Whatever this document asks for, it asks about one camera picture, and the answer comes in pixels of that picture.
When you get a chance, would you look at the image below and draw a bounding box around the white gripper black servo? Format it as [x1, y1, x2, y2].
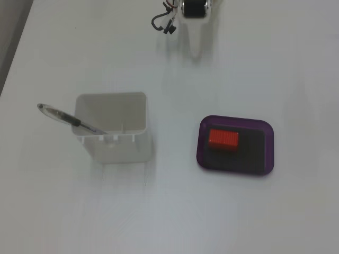
[179, 0, 213, 58]

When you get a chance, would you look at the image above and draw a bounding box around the purple tray box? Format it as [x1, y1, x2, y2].
[196, 114, 275, 176]

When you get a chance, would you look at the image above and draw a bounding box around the clear black ballpoint pen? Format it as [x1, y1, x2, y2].
[37, 103, 109, 135]

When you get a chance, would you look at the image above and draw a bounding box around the white square pen holder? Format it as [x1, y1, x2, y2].
[72, 91, 153, 164]

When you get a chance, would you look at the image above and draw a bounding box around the black cable with connector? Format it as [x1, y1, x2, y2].
[151, 0, 177, 35]

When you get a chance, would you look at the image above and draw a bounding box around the red cube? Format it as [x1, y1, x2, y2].
[208, 129, 240, 153]

